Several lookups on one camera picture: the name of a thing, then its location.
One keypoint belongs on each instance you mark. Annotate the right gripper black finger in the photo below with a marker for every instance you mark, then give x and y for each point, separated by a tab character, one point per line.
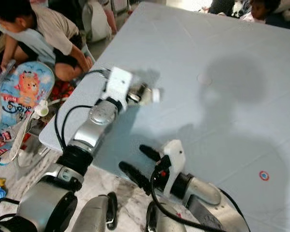
152	153
136	176

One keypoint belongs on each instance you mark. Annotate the small bottle white cap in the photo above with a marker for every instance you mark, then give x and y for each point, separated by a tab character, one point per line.
142	94

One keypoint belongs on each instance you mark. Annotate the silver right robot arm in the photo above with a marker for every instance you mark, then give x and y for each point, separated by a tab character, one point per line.
205	191

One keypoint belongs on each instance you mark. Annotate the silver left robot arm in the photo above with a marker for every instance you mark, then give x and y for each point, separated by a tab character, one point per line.
101	121

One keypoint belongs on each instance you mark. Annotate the red toy pile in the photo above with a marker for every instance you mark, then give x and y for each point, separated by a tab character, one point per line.
63	89

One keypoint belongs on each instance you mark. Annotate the white grey bag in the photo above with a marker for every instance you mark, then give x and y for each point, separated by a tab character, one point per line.
96	17

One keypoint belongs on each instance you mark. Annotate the blue bear print baby bouncer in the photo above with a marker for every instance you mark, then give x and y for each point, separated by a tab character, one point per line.
26	92

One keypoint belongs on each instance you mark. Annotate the crouching child beige shirt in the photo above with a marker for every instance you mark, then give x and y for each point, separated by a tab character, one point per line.
48	29

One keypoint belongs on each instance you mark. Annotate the seated person dark clothes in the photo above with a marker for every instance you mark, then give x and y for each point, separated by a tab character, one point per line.
275	12

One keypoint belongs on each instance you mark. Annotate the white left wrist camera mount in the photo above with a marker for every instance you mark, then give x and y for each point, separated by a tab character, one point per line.
117	83

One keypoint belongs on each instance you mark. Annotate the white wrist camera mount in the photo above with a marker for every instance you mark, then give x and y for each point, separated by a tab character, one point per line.
117	83
174	157

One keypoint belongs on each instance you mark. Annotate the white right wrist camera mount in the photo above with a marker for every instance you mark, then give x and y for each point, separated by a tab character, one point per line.
174	157

